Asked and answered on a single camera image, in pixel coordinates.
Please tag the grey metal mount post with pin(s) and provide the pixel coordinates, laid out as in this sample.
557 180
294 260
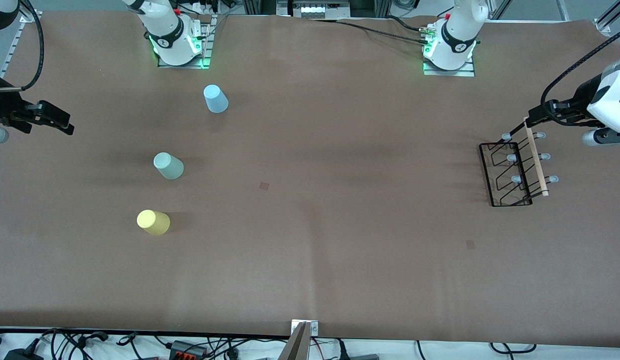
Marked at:
297 347

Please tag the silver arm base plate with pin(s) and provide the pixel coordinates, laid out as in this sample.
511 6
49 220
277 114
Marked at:
450 72
207 45

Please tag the black power adapter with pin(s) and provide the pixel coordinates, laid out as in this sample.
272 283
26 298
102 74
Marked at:
22 355

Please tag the silver bracket plate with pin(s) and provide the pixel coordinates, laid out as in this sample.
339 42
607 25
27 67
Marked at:
315 327

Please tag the black orange connector box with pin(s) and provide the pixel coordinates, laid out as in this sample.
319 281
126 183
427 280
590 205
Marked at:
187 348

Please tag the grey equipment box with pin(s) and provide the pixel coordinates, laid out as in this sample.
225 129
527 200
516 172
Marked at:
315 9

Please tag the light blue plastic cup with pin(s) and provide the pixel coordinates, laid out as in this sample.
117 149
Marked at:
215 99

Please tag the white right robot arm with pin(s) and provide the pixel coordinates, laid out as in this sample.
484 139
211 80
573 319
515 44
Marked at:
164 25

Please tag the mint green plastic cup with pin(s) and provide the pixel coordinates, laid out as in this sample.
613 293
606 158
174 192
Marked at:
168 166

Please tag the black power plug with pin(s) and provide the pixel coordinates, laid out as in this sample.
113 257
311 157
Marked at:
341 350

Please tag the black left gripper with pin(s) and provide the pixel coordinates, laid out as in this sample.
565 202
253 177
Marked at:
581 93

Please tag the white power strip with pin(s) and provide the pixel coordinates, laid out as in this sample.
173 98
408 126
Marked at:
204 7

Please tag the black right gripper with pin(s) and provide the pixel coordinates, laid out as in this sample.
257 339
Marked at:
4 104

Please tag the yellow plastic cup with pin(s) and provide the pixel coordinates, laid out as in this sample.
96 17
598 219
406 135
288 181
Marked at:
153 222

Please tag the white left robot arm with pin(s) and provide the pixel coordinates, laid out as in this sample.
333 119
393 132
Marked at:
457 35

